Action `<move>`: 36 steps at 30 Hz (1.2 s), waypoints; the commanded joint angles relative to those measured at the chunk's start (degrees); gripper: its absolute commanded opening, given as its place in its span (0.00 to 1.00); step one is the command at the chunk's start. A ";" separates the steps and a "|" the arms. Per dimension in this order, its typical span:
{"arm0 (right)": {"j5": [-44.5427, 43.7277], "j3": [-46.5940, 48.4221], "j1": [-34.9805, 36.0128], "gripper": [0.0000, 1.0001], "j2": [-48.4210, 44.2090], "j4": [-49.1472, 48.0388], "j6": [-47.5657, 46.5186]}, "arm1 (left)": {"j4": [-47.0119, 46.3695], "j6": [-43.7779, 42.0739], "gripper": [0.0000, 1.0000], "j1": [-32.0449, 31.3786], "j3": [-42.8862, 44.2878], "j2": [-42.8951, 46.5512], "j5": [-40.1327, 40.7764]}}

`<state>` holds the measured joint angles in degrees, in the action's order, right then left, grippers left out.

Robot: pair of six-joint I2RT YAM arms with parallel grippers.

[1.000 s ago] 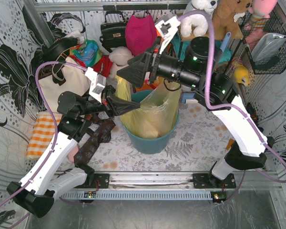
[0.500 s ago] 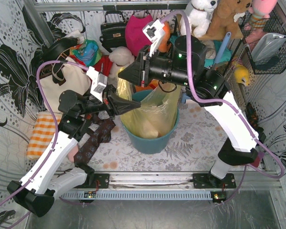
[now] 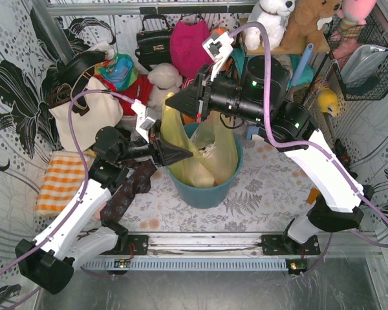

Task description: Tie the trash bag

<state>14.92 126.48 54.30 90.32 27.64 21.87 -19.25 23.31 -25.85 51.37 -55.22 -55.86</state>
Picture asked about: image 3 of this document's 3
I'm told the white plush lamb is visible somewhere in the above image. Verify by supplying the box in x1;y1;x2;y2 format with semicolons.
147;63;183;109

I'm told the orange plush toy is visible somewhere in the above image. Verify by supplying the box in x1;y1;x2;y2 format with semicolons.
210;27;227;36

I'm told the brown teddy bear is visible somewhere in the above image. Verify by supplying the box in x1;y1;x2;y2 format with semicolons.
281;0;342;52

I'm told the silver foil pouch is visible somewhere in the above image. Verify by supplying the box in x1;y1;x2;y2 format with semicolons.
341;45;388;84

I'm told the yellow plush duck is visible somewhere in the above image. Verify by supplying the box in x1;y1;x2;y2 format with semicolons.
314;78;339;117

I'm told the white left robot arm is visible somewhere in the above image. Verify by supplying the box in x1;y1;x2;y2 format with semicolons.
15;123;193;295

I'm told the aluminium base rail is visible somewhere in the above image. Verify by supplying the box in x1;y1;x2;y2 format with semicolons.
78;232;382;274

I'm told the pink striped plush doll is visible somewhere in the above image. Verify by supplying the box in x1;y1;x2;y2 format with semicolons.
180;78;195;92

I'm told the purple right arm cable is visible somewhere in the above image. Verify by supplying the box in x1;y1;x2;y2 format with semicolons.
229;21;388;275

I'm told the black wire basket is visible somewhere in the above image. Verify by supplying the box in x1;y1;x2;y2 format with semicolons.
327;15;388;101

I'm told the purple orange sock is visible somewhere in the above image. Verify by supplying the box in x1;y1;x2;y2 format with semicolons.
306;188;320;205

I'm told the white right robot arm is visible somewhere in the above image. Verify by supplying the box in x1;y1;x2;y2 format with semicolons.
165;56;365;244

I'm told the teal folded cloth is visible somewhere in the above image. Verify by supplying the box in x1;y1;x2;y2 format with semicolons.
231;48;314;85

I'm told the black leather handbag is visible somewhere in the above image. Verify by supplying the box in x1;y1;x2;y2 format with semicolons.
135;14;173;72

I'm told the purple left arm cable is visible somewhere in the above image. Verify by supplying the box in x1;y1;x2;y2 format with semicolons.
0;90;136;303

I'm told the pink cloth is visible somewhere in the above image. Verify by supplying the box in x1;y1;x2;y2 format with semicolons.
93;210;101;220

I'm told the pink plush toy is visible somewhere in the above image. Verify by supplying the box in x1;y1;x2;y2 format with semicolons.
332;0;376;39

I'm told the orange checked towel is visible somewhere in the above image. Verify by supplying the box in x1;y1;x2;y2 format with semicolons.
36;150;85;216

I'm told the dark floral necktie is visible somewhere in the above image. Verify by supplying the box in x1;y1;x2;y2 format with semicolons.
100;160;156;223

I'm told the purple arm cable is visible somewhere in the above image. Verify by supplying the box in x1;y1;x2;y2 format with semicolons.
229;21;388;275
0;90;136;303

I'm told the white plush dog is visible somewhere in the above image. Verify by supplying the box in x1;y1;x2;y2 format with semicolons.
244;0;296;51

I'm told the cream canvas tote bag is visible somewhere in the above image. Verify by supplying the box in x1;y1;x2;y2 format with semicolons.
50;93;123;152

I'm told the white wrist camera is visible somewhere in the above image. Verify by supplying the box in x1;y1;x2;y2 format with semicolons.
202;31;234;81
131;99;161;144

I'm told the colourful silk scarf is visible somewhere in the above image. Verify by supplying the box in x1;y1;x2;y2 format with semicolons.
94;54;138;91

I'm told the yellow plastic trash bag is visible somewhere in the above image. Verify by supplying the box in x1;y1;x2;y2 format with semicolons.
160;92;239;188

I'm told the red garment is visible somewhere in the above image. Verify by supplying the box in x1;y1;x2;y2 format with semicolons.
102;75;153;116

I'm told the magenta fuzzy bag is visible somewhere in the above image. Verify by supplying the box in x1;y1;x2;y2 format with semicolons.
170;19;213;78

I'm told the black metal shelf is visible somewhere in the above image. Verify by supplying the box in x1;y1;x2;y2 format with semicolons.
233;17;336;130

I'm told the crumpled white paper trash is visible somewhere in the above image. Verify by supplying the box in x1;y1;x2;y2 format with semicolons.
199;143;216;157

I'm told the teal plastic trash bin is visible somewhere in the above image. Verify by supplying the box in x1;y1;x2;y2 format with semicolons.
167;123;243;209

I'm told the black hat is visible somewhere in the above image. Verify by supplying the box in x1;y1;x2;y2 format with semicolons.
58;50;106;85

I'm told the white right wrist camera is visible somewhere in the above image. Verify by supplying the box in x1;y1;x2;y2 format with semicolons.
202;31;234;81

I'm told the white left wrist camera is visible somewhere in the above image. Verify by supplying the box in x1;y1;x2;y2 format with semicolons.
131;99;161;144

